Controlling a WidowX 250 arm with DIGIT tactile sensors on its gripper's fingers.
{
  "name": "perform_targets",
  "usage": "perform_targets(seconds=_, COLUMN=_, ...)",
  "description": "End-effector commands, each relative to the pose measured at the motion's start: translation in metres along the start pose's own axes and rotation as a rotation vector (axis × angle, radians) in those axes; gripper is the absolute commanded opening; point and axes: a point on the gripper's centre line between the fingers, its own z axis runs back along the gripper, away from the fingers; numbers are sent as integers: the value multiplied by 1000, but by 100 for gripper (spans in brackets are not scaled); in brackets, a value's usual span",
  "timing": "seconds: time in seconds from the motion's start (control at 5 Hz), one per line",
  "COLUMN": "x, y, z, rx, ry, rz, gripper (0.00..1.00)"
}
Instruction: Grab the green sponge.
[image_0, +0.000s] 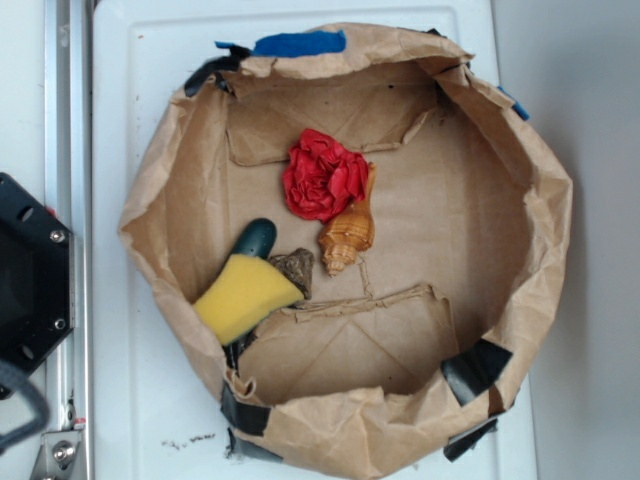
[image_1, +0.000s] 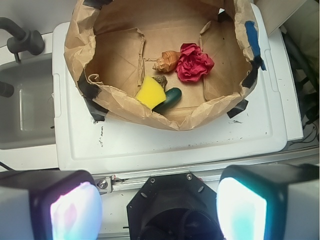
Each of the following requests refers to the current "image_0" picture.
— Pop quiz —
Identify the yellow green sponge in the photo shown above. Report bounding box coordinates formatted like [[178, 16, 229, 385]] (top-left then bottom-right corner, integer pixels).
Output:
[[193, 254, 304, 346]]

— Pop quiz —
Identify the brown rough rock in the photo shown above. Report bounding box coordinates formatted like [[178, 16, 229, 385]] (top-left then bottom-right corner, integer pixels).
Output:
[[268, 248, 315, 300]]

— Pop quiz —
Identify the orange conch seashell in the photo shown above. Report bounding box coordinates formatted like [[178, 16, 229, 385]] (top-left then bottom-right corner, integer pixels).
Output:
[[318, 162, 377, 277]]

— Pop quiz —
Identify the brown paper bag bin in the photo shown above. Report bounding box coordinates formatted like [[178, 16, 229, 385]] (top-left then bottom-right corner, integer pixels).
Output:
[[119, 23, 573, 479]]

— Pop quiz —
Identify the dark green rounded object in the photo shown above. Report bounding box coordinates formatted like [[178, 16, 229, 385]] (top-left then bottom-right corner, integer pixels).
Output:
[[231, 218, 277, 260]]

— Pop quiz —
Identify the red crumpled paper ball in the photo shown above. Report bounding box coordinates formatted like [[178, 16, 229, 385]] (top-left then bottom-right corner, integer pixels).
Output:
[[282, 129, 369, 223]]

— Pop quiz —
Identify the black tape piece bottom-left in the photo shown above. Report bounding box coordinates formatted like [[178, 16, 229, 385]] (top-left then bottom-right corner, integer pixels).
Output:
[[221, 384, 271, 436]]

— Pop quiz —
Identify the blue tape strip top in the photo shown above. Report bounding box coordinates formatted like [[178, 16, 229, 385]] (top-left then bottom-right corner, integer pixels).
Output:
[[214, 29, 347, 57]]

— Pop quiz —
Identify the black tape piece top-left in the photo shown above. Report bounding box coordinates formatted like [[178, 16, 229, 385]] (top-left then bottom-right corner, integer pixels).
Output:
[[184, 45, 252, 98]]

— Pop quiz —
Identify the black tape piece bottom-right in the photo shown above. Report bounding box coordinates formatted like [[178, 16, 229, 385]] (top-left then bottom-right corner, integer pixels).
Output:
[[440, 339, 513, 406]]

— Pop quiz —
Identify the blue tape piece right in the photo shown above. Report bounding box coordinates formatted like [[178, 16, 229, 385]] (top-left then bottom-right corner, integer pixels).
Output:
[[497, 85, 530, 121]]

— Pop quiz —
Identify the white plastic tray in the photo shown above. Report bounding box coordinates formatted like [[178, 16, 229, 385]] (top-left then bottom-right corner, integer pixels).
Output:
[[91, 0, 539, 480]]

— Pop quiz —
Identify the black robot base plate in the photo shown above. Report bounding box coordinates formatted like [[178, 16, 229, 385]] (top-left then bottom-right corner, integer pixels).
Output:
[[1, 173, 73, 375]]

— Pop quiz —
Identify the aluminium extrusion rail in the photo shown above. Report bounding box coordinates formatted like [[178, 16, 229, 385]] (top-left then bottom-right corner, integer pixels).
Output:
[[44, 1, 96, 479]]

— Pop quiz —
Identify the grey braided cable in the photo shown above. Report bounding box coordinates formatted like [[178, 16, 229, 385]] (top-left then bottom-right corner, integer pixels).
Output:
[[0, 355, 51, 454]]

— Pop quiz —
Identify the metal corner bracket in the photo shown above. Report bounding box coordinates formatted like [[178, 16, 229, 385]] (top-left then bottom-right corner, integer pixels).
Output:
[[29, 430, 82, 480]]

